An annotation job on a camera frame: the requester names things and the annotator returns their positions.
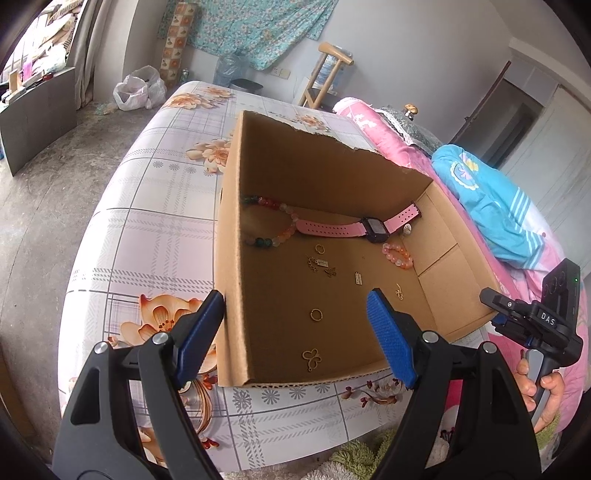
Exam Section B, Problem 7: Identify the brown cardboard box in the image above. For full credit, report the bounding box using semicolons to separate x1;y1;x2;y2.
213;110;504;388

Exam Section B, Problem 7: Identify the pink floral blanket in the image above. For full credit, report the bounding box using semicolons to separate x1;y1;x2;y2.
332;97;591;435

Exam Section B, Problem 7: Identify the pink strap smartwatch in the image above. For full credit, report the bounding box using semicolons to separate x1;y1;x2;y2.
295;200;424;244

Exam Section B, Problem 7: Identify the grey lace cloth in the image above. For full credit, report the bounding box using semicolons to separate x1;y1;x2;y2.
376;105;446;155

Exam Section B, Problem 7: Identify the pink bead bracelet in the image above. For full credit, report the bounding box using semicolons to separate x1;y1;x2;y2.
382;243;415;269

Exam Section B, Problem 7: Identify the dark wooden door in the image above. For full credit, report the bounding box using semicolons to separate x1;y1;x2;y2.
450;60;555;167

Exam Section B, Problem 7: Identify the person's right hand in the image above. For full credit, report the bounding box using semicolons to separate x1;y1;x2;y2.
515;357;566;435

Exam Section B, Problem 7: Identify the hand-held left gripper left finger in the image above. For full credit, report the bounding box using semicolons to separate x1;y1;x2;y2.
53;290;225;480

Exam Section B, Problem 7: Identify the large blue water jug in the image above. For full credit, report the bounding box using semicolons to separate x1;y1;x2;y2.
215;51;250;88

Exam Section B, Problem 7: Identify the wooden chair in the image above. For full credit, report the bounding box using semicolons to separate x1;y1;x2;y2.
298;42;354;109

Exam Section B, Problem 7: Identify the grey curtain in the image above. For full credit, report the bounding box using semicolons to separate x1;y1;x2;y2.
69;0;105;109

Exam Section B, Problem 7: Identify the grey cabinet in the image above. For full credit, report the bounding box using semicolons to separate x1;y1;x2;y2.
0;67;77;176

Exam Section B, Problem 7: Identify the white plastic bag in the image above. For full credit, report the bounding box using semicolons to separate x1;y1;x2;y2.
113;65;167;112

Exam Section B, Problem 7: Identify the multicolour bead bracelet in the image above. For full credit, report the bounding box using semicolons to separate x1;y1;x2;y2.
242;195;298;248

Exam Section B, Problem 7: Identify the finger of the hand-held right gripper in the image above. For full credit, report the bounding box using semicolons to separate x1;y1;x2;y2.
490;313;532;347
479;287;532;317

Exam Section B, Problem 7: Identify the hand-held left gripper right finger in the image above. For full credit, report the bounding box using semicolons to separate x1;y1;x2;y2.
367;288;539;480

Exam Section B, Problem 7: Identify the blue striped garment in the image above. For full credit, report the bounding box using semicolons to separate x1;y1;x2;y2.
431;144;552;268

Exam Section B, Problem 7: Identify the floral plaid tablecloth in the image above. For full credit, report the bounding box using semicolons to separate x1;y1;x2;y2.
58;80;504;472

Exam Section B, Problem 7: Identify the teal floral wall cloth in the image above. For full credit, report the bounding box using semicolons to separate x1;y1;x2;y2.
157;0;340;71

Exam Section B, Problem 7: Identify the patterned tall box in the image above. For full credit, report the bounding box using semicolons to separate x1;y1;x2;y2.
159;9;188;86

